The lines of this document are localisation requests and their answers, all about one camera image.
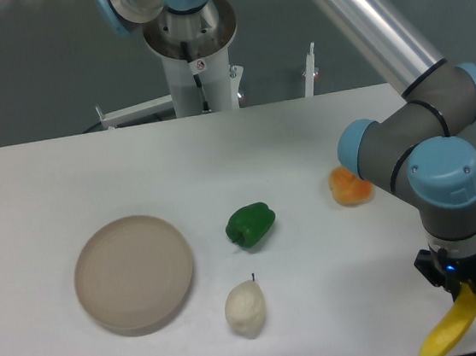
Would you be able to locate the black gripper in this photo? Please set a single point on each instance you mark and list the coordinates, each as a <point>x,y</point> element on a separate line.
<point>435,266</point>

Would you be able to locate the yellow banana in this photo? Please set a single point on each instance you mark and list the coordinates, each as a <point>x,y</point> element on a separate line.
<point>453,326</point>

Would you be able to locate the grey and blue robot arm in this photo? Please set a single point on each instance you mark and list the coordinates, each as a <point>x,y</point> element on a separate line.
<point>416,154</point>

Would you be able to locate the orange peach fruit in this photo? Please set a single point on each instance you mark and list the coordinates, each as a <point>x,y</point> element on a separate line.
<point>347,189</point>

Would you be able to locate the green bell pepper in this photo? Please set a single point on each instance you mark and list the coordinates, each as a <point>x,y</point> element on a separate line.
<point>250,224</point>

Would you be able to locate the white pear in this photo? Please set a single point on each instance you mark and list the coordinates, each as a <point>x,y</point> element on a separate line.
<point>246,309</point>

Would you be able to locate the beige round plate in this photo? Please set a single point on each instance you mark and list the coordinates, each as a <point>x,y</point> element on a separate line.
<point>132,277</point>

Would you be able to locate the white bracket right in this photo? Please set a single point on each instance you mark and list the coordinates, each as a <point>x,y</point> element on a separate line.
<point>310,72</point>

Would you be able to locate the white bracket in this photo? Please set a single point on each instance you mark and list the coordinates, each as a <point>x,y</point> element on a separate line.
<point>135,112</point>
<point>310,72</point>

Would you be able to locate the white bracket left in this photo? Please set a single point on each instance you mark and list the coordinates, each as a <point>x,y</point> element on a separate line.
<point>135,112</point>

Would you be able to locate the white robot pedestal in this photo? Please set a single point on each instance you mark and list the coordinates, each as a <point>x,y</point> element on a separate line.
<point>193,49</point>

